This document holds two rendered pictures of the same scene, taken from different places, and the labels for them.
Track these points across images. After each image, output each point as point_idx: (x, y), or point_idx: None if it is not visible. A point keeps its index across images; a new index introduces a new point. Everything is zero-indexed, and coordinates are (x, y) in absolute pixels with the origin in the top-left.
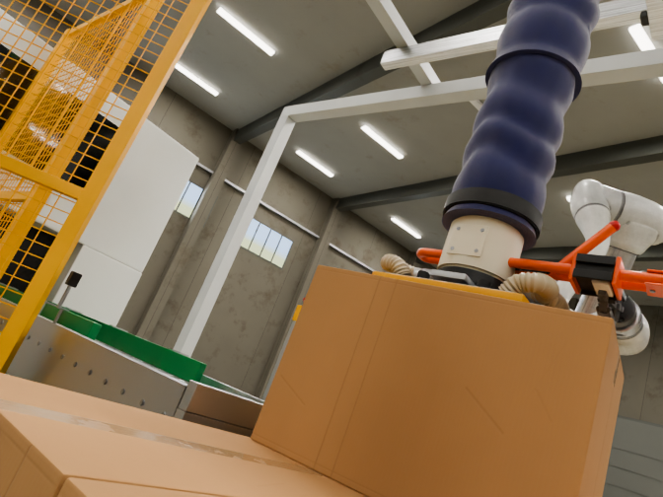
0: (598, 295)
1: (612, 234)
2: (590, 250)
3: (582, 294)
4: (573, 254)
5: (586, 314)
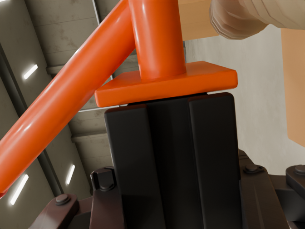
0: (241, 151)
1: (15, 180)
2: (70, 119)
3: (233, 102)
4: (127, 72)
5: (286, 106)
